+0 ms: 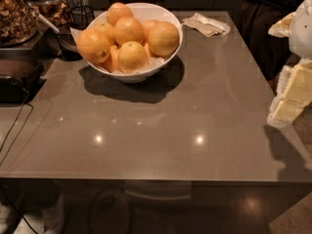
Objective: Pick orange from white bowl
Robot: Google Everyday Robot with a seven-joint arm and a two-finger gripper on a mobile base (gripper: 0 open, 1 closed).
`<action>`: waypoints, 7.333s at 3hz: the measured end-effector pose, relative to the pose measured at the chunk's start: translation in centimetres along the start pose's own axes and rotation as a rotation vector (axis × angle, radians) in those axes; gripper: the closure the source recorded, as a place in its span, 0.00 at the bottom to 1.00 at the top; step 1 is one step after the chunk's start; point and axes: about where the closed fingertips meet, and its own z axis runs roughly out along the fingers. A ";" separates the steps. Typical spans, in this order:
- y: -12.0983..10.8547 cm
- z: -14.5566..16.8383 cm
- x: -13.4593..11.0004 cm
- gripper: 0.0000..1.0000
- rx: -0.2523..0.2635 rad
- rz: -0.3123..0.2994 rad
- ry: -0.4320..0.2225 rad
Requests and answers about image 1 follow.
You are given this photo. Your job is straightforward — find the black wire holder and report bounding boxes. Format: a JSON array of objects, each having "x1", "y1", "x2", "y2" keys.
[{"x1": 57, "y1": 6, "x2": 95, "y2": 61}]

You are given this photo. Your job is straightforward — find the glass jar of nuts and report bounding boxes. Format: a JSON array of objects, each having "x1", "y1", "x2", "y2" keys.
[{"x1": 0, "y1": 0, "x2": 37, "y2": 47}]

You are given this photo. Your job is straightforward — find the crumpled paper napkin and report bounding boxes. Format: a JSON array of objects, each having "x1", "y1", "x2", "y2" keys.
[{"x1": 182, "y1": 13, "x2": 231, "y2": 37}]

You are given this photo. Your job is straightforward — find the black kitchen appliance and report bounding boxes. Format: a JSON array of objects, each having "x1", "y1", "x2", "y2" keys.
[{"x1": 0, "y1": 50, "x2": 45, "y2": 104}]

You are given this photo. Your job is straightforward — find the orange wedge piece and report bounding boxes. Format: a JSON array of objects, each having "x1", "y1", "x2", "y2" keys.
[{"x1": 100, "y1": 45, "x2": 120, "y2": 73}]

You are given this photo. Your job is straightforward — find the person in dark clothes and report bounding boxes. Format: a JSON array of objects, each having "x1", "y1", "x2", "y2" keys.
[{"x1": 236, "y1": 0, "x2": 304, "y2": 82}]

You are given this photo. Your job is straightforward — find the white ceramic bowl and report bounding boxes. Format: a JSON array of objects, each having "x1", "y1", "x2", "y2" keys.
[{"x1": 86, "y1": 3, "x2": 182, "y2": 83}]

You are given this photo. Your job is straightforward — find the hidden right back orange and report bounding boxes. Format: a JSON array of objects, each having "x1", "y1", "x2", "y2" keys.
[{"x1": 142, "y1": 19, "x2": 158, "y2": 39}]

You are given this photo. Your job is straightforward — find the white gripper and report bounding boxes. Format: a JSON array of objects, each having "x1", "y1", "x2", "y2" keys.
[{"x1": 267, "y1": 0, "x2": 312, "y2": 128}]

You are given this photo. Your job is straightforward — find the black power cable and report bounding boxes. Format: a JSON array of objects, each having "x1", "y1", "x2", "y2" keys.
[{"x1": 0, "y1": 87, "x2": 34, "y2": 166}]

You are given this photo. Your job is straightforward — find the small left back orange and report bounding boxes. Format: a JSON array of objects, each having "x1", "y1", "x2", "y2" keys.
[{"x1": 94, "y1": 22, "x2": 116, "y2": 45}]

